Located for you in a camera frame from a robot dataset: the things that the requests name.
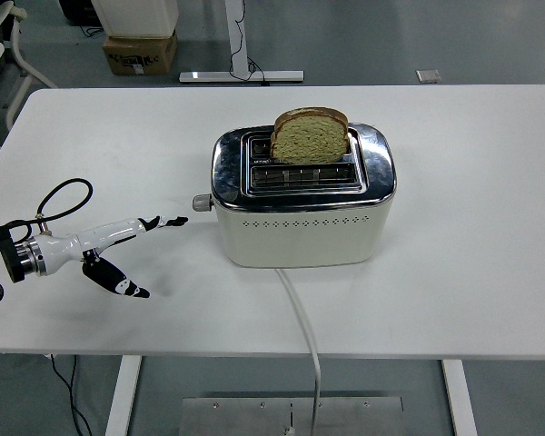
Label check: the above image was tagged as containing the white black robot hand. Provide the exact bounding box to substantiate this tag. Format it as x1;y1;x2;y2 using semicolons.
35;214;190;300

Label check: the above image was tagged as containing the cream chrome two-slot toaster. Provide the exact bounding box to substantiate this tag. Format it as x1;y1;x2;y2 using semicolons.
191;122;397;269

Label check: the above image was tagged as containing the white table leg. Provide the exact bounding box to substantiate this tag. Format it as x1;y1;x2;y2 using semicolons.
104;355;144;436
441;359;479;436

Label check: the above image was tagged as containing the brown cardboard box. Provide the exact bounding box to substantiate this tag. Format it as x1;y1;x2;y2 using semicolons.
102;29;179;76

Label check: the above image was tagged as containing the white office chair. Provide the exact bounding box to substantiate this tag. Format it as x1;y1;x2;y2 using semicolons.
0;0;59;133

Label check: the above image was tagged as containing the white desk leg stand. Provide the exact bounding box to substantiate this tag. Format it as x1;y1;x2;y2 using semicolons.
178;0;305;84

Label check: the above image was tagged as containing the black equipment on floor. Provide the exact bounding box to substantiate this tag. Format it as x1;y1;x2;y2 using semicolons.
57;0;102;26

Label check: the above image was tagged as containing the brown bread slice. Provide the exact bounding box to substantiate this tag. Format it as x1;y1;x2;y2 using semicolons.
270;106;350;165

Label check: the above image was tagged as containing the black cable under table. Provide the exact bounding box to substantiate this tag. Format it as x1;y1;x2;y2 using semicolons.
70;354;83;436
49;354;94;436

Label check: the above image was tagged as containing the white toaster power cable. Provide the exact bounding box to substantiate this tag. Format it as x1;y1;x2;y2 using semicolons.
274;267;323;436

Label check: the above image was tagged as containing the thin black cable on stand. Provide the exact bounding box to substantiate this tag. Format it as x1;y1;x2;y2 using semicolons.
229;0;272;87

